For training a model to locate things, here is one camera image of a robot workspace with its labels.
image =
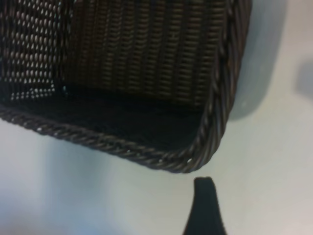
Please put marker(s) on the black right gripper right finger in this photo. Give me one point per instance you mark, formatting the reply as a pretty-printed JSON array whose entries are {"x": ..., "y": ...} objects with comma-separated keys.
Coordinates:
[{"x": 212, "y": 213}]

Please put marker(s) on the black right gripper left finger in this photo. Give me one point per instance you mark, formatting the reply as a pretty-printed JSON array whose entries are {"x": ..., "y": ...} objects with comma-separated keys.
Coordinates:
[{"x": 196, "y": 213}]

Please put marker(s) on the dark brown wicker basket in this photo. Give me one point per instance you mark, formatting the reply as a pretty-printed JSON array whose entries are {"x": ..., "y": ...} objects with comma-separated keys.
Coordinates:
[{"x": 146, "y": 61}]

